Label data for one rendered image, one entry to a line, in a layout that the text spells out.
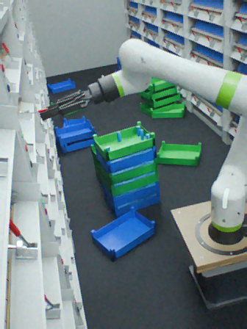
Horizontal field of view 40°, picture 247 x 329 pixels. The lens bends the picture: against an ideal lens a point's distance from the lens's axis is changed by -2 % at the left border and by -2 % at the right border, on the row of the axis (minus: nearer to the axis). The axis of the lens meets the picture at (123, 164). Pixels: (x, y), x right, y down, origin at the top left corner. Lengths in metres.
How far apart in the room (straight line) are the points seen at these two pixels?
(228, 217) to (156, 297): 0.56
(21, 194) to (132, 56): 0.58
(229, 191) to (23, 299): 0.88
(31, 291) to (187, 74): 0.77
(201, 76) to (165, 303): 1.02
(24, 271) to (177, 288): 1.13
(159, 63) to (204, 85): 0.16
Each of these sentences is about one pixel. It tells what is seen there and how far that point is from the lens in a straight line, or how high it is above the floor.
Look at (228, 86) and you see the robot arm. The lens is 1.07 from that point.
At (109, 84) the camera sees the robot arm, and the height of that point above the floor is 0.96.
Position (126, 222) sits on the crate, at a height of 0.00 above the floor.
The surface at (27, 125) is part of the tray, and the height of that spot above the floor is 0.88.
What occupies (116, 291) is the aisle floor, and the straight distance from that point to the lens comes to 1.71.
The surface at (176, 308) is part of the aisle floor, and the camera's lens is 1.63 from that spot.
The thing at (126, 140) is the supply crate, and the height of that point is 0.40.
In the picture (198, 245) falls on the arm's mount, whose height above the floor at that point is 0.32.
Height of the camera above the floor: 1.34
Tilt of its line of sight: 31 degrees down
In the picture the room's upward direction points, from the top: 8 degrees counter-clockwise
